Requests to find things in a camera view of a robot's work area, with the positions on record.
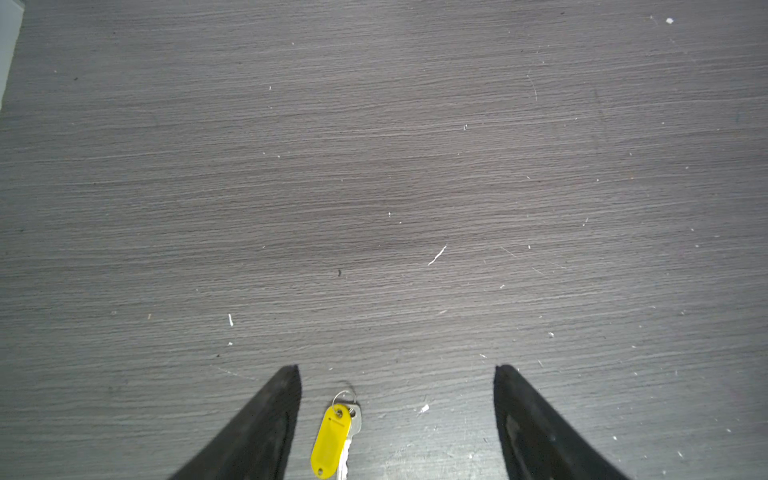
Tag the yellow key tag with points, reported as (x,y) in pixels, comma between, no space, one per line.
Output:
(330,441)

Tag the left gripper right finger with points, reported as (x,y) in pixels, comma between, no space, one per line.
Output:
(536,441)

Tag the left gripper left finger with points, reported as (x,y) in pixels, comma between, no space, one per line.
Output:
(256,443)

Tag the silver key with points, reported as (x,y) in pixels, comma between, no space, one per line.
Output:
(349,399)

